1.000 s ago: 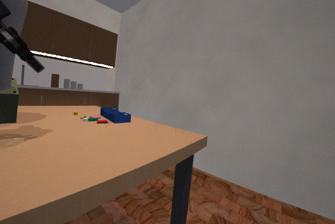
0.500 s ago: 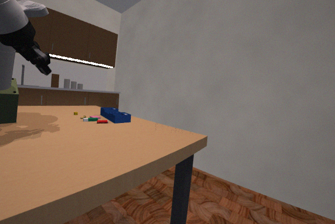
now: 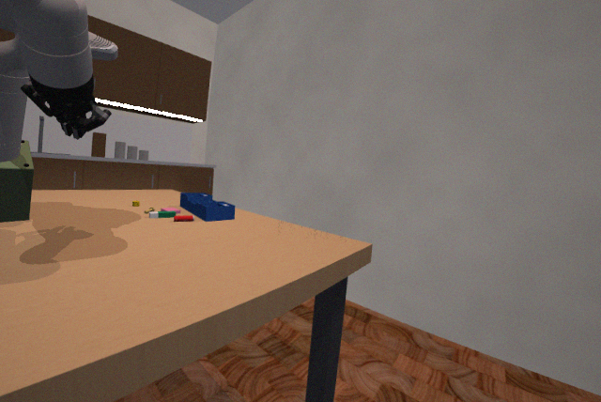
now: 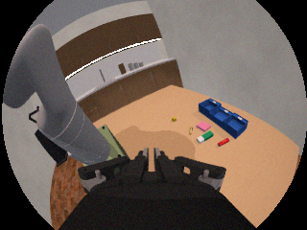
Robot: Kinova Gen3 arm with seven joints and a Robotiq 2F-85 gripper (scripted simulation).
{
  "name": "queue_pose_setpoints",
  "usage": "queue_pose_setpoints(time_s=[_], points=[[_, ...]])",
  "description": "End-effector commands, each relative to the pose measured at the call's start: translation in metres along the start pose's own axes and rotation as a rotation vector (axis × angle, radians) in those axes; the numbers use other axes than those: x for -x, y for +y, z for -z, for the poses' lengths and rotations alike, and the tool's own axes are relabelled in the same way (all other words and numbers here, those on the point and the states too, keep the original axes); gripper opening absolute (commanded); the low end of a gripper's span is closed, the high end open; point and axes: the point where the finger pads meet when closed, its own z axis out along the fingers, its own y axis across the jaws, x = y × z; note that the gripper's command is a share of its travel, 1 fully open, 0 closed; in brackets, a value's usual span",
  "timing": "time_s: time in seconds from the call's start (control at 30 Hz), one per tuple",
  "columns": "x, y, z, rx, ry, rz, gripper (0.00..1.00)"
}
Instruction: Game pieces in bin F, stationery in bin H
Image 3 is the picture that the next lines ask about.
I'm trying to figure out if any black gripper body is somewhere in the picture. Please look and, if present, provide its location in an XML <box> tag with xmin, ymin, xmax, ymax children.
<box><xmin>29</xmin><ymin>74</ymin><xmax>97</xmax><ymax>116</ymax></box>

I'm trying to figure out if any green and white eraser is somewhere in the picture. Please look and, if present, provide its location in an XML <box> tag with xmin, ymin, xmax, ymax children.
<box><xmin>149</xmin><ymin>211</ymin><xmax>176</xmax><ymax>219</ymax></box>

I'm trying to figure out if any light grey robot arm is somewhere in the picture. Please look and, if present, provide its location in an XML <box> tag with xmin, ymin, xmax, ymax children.
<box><xmin>0</xmin><ymin>0</ymin><xmax>118</xmax><ymax>162</ymax></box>

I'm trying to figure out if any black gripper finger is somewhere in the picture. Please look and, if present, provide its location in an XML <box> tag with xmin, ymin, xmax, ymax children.
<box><xmin>21</xmin><ymin>80</ymin><xmax>72</xmax><ymax>136</ymax></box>
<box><xmin>64</xmin><ymin>101</ymin><xmax>112</xmax><ymax>140</ymax></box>

